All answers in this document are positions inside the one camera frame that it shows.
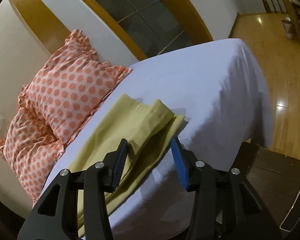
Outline orange polka dot pillow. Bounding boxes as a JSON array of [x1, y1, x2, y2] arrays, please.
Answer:
[[19, 29, 132, 145], [0, 106, 65, 203]]

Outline dark wooden bedside table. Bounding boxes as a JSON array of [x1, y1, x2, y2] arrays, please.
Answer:
[[228, 142, 300, 239]]

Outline small waste bin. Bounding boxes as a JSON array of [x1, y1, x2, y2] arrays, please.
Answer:
[[282, 20, 295, 40]]

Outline yellow-green pants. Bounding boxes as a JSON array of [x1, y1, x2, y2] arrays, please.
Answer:
[[69, 94, 185, 239]]

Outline white bed mattress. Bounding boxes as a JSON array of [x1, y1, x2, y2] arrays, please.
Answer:
[[47, 38, 273, 239]]

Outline white framed tablet device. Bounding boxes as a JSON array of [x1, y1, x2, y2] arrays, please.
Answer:
[[280, 190, 300, 232]]

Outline wooden framed glass door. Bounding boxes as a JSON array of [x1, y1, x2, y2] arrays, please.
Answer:
[[7, 0, 215, 61]]

